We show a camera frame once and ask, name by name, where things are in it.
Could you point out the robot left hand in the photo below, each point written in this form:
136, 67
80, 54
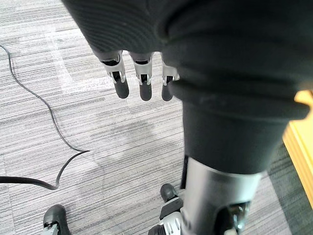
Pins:
220, 73

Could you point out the robot dark foot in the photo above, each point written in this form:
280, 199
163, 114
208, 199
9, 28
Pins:
168, 192
57, 215

